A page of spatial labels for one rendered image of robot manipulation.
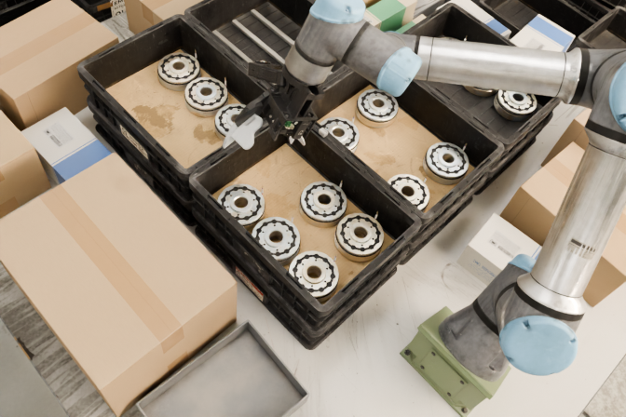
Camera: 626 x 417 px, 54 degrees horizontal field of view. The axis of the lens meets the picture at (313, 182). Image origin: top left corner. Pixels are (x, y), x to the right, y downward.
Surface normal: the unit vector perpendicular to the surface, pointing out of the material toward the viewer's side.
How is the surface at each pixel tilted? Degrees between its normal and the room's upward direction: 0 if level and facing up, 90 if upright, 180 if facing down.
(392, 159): 0
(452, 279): 0
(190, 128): 0
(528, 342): 61
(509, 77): 73
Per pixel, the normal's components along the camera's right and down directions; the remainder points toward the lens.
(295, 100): -0.79, 0.09
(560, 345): -0.22, 0.40
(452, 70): -0.22, 0.59
